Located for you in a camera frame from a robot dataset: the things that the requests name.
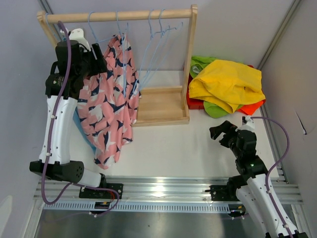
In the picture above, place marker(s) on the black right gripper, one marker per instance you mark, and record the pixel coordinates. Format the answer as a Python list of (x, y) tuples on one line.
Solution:
[(225, 127)]

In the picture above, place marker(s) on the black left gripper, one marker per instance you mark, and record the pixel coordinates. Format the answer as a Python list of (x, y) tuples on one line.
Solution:
[(99, 64)]

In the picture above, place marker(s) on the pink patterned shorts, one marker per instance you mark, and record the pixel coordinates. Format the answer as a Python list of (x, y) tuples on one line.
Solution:
[(106, 117)]

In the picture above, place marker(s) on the yellow shorts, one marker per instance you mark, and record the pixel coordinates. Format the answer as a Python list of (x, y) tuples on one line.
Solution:
[(227, 84)]

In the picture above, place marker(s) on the blue hanger of pink shorts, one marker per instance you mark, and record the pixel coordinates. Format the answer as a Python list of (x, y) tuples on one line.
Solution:
[(93, 32)]

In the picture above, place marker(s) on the green shorts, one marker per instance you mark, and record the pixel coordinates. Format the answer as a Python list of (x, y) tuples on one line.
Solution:
[(196, 65)]

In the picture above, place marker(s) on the blue hanger of yellow shorts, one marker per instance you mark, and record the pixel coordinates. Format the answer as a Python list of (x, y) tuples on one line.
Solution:
[(153, 51)]

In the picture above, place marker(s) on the blue hanger of green shorts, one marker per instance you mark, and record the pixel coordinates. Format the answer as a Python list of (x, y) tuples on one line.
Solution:
[(169, 46)]

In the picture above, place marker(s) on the orange shorts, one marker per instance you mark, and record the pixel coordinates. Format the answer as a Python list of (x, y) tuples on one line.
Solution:
[(248, 89)]

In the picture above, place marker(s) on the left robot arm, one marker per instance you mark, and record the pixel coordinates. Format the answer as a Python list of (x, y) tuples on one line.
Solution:
[(74, 63)]

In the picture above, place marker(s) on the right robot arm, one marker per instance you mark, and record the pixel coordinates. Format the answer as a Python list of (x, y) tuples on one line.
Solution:
[(252, 186)]

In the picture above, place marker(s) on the light blue shorts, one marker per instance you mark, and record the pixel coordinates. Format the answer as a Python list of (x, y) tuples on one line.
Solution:
[(84, 134)]

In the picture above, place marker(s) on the red plastic tray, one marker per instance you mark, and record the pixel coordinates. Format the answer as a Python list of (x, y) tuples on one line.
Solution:
[(194, 104)]

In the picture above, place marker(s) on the wooden clothes rack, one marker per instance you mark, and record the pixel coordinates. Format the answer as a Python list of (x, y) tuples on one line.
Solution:
[(158, 105)]

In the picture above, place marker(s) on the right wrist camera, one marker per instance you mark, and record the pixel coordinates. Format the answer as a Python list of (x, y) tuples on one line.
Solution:
[(247, 124)]

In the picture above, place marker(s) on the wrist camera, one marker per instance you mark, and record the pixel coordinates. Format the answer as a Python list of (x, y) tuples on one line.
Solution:
[(62, 47), (247, 124)]

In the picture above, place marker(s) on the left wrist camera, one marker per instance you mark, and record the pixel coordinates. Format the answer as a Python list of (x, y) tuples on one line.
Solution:
[(62, 47)]

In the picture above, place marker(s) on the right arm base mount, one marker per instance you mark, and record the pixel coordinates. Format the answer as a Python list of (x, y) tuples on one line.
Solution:
[(221, 193)]

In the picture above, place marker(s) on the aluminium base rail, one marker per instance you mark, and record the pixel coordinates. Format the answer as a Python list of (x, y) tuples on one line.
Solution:
[(179, 190)]

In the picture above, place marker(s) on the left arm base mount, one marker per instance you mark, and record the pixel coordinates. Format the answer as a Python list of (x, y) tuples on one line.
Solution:
[(94, 193)]

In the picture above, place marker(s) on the slotted cable duct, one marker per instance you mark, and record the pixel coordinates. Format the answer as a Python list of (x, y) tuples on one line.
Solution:
[(142, 207)]

